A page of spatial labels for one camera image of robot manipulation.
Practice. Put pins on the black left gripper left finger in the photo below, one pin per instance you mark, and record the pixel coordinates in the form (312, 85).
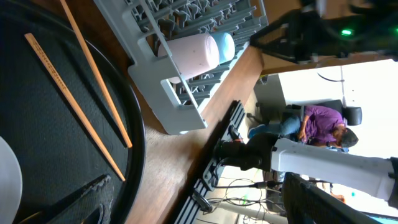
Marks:
(90, 204)

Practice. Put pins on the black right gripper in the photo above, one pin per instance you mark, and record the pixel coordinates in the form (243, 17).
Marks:
(294, 37)

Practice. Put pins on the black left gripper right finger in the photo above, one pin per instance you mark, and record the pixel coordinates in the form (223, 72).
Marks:
(306, 203)

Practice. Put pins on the light blue cup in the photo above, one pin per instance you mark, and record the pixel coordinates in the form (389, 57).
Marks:
(226, 46)

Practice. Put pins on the pink cup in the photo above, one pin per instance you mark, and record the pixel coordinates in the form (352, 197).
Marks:
(194, 55)

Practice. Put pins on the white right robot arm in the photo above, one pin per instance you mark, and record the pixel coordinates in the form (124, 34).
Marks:
(367, 29)

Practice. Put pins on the grey dishwasher rack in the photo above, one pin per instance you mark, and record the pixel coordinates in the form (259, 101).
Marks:
(143, 28)

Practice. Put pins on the round black tray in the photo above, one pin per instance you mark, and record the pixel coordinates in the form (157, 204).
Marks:
(55, 152)

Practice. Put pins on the person in purple shirt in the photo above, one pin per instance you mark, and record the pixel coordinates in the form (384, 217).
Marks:
(320, 126)

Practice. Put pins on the grey plate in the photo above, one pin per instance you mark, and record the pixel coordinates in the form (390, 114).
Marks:
(11, 184)

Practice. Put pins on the left wooden chopstick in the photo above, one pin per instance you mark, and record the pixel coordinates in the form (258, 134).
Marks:
(73, 103)

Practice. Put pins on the wooden chopstick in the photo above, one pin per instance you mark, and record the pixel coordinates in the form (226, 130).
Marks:
(97, 74)
(73, 103)

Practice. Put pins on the right wooden chopstick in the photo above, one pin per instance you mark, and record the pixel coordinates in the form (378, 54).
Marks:
(97, 74)

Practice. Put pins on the black aluminium rail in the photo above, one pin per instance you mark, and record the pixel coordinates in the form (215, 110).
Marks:
(208, 171)

